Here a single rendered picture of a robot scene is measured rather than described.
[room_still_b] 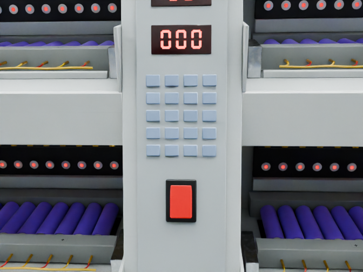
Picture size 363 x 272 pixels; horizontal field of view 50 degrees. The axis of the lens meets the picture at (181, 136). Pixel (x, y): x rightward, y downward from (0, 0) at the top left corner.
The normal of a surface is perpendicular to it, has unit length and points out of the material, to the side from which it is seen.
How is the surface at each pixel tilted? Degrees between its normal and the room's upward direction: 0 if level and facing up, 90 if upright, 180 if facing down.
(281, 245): 17
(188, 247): 90
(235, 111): 90
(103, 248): 107
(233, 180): 90
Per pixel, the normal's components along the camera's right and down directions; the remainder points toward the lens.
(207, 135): -0.06, 0.07
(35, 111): -0.05, 0.36
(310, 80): -0.02, -0.93
